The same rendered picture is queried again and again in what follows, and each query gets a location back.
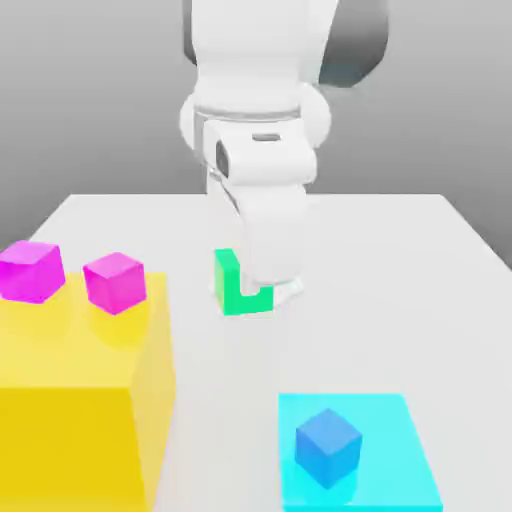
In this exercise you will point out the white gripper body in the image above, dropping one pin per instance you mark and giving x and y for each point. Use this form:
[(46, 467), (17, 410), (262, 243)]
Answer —
[(272, 232)]

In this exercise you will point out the small green cube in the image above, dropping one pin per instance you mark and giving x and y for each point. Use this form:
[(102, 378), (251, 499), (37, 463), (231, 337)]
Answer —
[(228, 290)]

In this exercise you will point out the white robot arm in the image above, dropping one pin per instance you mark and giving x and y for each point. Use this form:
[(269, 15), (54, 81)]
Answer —
[(260, 60)]

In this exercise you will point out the small magenta cube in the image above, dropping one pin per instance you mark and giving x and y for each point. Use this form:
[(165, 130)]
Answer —
[(30, 272), (114, 282)]

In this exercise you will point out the small blue cube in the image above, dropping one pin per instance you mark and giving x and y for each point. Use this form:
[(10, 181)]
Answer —
[(328, 448)]

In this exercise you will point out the large yellow box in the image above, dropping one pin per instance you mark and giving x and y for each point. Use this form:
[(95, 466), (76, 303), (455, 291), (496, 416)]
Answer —
[(60, 440)]

